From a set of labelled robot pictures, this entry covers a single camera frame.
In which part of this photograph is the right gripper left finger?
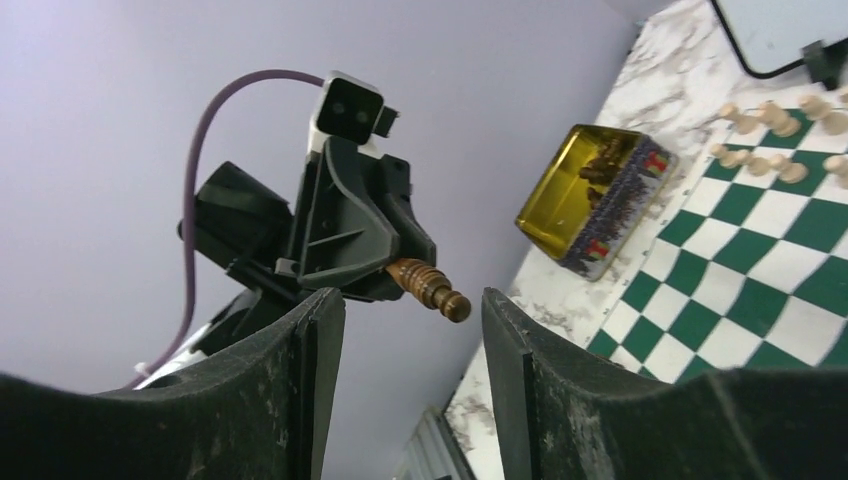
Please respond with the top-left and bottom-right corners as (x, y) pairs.
(1, 288), (345, 479)

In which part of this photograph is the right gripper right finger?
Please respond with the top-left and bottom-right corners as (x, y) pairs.
(481, 288), (847, 479)

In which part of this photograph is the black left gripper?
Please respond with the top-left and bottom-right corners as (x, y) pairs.
(194, 136), (437, 302)

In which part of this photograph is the green white chess board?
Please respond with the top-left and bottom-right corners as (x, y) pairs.
(583, 152), (847, 383)

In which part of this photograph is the light chess pieces row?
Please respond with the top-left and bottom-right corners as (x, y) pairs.
(703, 87), (847, 201)

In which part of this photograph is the left gold tin box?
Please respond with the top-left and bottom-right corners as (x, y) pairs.
(515, 124), (679, 282)

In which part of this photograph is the small whiteboard on stand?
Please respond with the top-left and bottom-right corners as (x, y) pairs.
(710, 0), (847, 91)

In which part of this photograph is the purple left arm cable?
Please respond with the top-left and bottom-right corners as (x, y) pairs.
(122, 68), (326, 391)

